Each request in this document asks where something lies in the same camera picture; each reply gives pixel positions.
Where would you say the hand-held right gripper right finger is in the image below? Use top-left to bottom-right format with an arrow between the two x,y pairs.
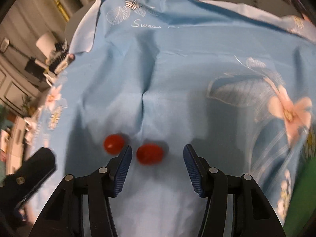
183,144 -> 287,237

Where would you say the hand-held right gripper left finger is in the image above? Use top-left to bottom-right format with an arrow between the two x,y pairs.
28,145 -> 133,237

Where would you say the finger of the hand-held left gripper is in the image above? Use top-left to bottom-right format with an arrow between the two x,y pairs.
0,147 -> 56,224

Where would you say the red cherry tomato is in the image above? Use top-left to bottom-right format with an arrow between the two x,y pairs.
136,144 -> 164,165
103,134 -> 125,155

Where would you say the green plate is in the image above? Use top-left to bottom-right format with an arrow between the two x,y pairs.
283,158 -> 316,231

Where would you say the beige panelled cabinet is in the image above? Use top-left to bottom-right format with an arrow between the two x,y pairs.
0,54 -> 41,118

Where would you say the blue floral cloth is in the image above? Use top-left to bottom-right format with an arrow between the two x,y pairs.
23,0 -> 316,237

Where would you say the black and white clutter pile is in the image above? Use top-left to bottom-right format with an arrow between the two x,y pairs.
25,39 -> 75,81

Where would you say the grey curtain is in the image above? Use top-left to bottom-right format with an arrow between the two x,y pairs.
0,0 -> 86,79

